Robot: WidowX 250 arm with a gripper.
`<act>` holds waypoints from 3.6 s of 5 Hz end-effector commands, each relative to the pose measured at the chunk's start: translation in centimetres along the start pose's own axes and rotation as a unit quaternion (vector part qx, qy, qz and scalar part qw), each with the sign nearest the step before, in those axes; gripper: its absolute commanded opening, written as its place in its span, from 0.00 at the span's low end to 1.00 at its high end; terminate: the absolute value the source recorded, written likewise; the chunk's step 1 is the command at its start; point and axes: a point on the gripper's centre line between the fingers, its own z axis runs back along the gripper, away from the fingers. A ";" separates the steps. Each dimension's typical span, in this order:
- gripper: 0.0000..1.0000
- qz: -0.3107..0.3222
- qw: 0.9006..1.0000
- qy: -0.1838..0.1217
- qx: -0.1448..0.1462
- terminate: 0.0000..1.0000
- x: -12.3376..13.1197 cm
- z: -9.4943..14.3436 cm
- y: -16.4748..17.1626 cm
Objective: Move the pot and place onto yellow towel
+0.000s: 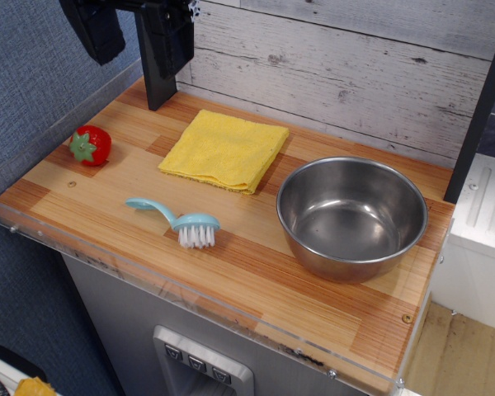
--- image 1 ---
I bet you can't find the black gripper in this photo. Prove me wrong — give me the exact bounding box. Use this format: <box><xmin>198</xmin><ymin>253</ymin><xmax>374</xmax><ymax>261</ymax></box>
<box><xmin>60</xmin><ymin>1</ymin><xmax>200</xmax><ymax>111</ymax></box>

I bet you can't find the stainless steel pot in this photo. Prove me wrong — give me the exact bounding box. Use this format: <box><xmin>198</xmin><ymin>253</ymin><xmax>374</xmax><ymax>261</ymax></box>
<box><xmin>276</xmin><ymin>157</ymin><xmax>428</xmax><ymax>284</ymax></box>

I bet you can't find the yellow folded napkin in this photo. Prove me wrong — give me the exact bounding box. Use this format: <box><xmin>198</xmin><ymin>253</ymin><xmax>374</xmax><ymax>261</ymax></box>
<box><xmin>158</xmin><ymin>110</ymin><xmax>290</xmax><ymax>195</ymax></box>

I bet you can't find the red toy strawberry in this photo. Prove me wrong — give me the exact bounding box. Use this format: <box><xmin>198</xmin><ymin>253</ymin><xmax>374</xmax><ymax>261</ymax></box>
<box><xmin>68</xmin><ymin>125</ymin><xmax>112</xmax><ymax>167</ymax></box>

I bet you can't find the clear acrylic edge guard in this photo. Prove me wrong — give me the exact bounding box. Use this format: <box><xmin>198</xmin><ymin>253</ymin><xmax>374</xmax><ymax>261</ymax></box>
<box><xmin>0</xmin><ymin>64</ymin><xmax>453</xmax><ymax>395</ymax></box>

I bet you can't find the light blue dish brush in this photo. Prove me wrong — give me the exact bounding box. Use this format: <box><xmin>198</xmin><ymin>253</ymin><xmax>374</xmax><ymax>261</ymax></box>
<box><xmin>125</xmin><ymin>198</ymin><xmax>221</xmax><ymax>248</ymax></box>

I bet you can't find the grey toy fridge cabinet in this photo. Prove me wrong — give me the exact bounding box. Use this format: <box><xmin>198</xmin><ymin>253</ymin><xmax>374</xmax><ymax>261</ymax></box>
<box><xmin>60</xmin><ymin>252</ymin><xmax>372</xmax><ymax>396</ymax></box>

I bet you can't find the silver dispenser button panel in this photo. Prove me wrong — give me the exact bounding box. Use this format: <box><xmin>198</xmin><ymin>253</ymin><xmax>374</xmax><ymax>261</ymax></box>
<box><xmin>153</xmin><ymin>325</ymin><xmax>255</xmax><ymax>395</ymax></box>

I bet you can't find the yellow object at corner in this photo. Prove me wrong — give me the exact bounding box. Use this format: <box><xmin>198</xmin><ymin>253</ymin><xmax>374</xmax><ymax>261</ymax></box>
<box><xmin>14</xmin><ymin>377</ymin><xmax>57</xmax><ymax>396</ymax></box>

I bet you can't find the white ribbed side counter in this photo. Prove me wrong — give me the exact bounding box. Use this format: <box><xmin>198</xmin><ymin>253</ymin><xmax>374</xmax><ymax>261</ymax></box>
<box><xmin>430</xmin><ymin>154</ymin><xmax>495</xmax><ymax>328</ymax></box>

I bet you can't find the black vertical post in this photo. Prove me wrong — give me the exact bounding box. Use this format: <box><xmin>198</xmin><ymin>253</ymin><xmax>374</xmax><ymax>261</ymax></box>
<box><xmin>443</xmin><ymin>53</ymin><xmax>495</xmax><ymax>204</ymax></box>

